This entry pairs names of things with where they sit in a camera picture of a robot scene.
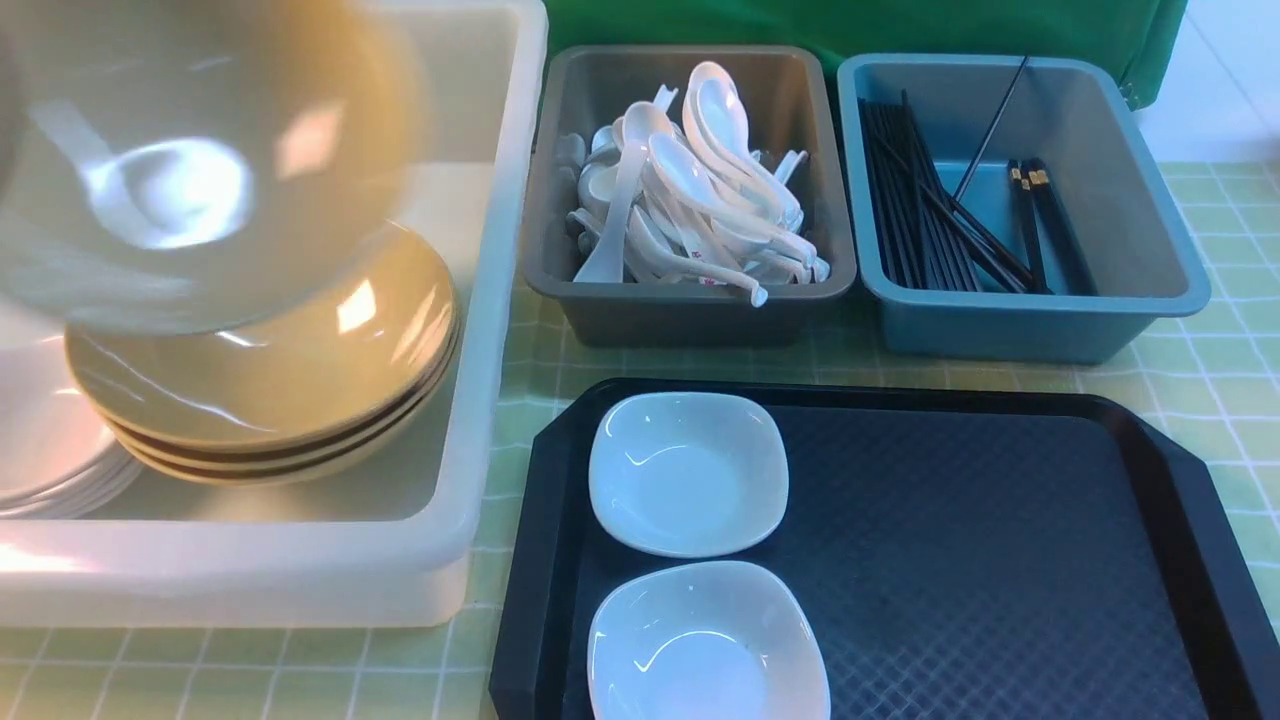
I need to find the white square dish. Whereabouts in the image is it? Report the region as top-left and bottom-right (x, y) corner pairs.
(588, 391), (790, 559)
(586, 560), (832, 719)

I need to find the tan noodle bowl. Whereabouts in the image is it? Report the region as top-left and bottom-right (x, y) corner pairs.
(1, 1), (425, 334)

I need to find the top tan bowl in stack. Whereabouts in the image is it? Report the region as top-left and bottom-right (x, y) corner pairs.
(65, 223), (458, 451)

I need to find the pile of white soup spoons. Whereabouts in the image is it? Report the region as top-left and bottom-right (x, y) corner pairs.
(553, 60), (832, 307)

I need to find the grey plastic spoon bin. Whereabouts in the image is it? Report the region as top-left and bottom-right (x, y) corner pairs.
(521, 45), (858, 348)

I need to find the large white plastic tub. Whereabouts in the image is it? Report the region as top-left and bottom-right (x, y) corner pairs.
(1, 1), (548, 628)

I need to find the bundle of black chopsticks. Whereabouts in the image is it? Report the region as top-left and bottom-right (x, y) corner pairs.
(858, 56), (1098, 296)

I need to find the black plastic serving tray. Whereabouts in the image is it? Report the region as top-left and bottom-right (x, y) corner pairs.
(488, 378), (1277, 719)

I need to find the blue plastic chopstick bin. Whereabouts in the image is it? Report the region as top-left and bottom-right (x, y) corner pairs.
(837, 54), (1210, 365)

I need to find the stack of white plates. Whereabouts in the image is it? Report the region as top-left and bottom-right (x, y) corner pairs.
(1, 301), (143, 520)

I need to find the green cloth backdrop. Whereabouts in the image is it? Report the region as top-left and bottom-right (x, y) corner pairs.
(545, 1), (1187, 109)

